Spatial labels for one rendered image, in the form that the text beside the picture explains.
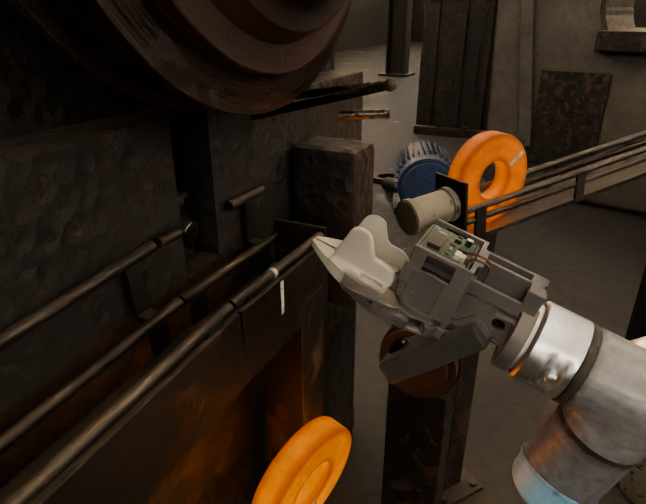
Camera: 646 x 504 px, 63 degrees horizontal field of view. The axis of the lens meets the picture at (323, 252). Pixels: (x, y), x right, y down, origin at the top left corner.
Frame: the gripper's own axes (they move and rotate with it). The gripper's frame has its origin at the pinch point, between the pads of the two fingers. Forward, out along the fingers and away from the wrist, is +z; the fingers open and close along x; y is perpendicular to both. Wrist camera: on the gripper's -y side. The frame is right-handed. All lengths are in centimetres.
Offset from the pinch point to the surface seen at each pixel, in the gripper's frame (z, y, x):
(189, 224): 15.7, -4.9, 0.3
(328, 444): -8.5, -23.2, 0.4
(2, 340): 13.3, -4.1, 24.4
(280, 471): -5.6, -24.1, 6.4
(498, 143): -8.1, 5.0, -46.7
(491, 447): -38, -66, -62
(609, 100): -35, -8, -263
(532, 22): 16, 13, -271
